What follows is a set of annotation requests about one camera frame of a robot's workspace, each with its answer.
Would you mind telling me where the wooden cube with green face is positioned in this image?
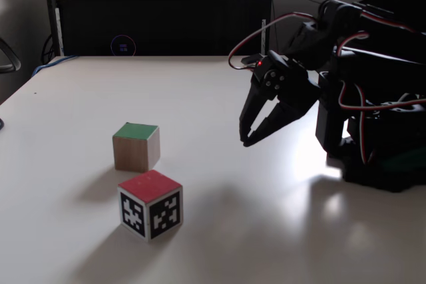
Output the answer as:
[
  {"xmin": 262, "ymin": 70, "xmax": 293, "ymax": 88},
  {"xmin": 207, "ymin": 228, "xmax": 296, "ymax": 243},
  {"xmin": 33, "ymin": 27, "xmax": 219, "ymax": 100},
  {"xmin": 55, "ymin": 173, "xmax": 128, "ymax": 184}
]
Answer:
[{"xmin": 112, "ymin": 122, "xmax": 161, "ymax": 173}]

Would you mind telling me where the red blue cube with markers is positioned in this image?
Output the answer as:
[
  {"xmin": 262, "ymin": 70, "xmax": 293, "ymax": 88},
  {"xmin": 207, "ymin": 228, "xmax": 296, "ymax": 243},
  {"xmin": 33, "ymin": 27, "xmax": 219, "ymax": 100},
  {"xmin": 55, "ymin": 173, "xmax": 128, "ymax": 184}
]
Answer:
[{"xmin": 117, "ymin": 169, "xmax": 184, "ymax": 243}]

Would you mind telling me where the black computer case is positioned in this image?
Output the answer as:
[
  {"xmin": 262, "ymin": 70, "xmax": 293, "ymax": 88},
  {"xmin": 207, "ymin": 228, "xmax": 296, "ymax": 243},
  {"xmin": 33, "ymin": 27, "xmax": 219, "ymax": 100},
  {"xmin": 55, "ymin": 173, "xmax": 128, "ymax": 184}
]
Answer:
[{"xmin": 45, "ymin": 0, "xmax": 272, "ymax": 58}]

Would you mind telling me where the black chair armrest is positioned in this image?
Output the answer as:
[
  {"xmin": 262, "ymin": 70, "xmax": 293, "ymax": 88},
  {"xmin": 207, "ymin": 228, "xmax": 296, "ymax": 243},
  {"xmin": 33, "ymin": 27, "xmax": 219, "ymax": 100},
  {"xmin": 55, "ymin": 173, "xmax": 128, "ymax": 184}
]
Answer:
[{"xmin": 0, "ymin": 37, "xmax": 22, "ymax": 74}]

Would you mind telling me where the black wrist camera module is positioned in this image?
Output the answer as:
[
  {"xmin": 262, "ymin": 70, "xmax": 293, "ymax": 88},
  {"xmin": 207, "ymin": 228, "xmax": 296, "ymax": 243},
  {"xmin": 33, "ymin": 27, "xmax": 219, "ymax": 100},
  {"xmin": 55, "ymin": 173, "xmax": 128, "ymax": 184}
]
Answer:
[{"xmin": 240, "ymin": 53, "xmax": 267, "ymax": 67}]

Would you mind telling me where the red white servo wire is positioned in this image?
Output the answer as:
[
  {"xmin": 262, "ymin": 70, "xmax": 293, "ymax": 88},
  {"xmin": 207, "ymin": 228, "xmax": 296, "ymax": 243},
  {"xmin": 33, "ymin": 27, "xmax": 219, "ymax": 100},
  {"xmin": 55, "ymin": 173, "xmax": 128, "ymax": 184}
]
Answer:
[
  {"xmin": 227, "ymin": 12, "xmax": 321, "ymax": 71},
  {"xmin": 337, "ymin": 79, "xmax": 426, "ymax": 166}
]

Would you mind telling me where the blue cable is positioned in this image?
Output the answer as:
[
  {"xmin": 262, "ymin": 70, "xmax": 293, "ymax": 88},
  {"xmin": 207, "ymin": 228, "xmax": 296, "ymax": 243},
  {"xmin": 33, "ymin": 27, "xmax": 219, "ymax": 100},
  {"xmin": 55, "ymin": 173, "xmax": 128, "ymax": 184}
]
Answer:
[{"xmin": 31, "ymin": 55, "xmax": 80, "ymax": 76}]

